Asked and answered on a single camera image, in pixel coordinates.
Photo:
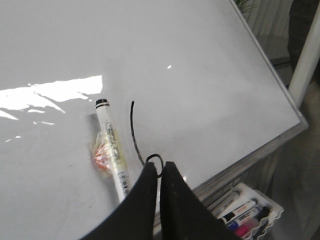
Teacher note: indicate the pink capped marker in tray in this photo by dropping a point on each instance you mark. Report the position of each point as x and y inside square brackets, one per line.
[246, 228]

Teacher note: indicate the black capped marker in tray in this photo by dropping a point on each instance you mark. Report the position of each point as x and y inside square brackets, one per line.
[239, 211]

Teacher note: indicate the white plastic marker tray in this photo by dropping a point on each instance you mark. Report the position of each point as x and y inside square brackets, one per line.
[238, 195]

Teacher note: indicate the white black whiteboard marker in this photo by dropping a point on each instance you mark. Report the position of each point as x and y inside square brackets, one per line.
[108, 154]

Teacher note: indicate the blue capped marker in tray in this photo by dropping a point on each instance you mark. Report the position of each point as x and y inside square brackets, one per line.
[242, 219]

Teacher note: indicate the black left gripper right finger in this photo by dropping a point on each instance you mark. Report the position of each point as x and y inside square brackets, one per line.
[182, 214]

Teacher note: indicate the white stand pole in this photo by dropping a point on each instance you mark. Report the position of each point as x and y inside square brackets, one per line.
[304, 46]

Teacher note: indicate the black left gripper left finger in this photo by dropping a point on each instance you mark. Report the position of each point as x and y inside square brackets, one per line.
[134, 218]

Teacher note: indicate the white whiteboard with metal frame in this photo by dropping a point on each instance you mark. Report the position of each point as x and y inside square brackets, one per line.
[203, 95]

